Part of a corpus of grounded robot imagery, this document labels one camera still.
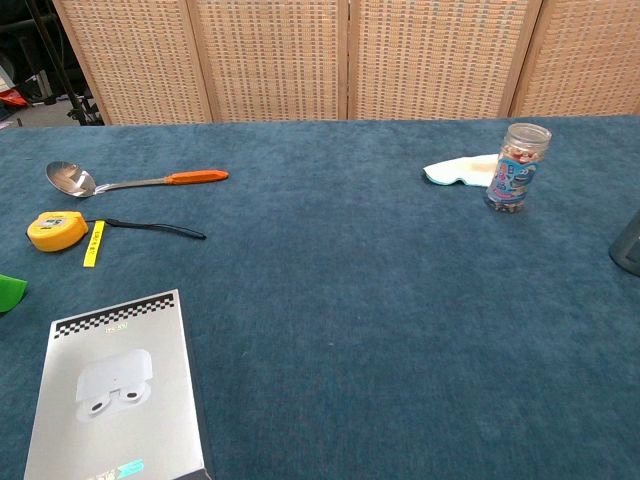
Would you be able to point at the silver earbuds retail box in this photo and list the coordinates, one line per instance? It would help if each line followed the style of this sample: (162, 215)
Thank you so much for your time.
(115, 390)

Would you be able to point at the black tripod stand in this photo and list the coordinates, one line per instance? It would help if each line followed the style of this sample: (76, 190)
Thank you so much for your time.
(76, 105)

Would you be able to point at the small steel pitcher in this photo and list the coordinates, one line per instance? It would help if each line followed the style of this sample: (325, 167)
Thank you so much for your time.
(627, 245)

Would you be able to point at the clear plastic candy jar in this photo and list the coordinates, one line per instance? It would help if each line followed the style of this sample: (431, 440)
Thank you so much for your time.
(515, 170)

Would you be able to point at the blue table mat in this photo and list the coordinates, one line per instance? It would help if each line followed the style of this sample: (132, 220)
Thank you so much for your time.
(350, 300)

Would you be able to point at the green and purple plastic block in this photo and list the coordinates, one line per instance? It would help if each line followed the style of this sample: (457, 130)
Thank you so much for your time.
(10, 295)

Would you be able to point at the wicker folding screen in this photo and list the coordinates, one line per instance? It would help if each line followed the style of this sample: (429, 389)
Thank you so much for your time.
(275, 60)

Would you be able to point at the white sock with blue toe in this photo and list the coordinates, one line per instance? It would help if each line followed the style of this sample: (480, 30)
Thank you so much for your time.
(460, 170)

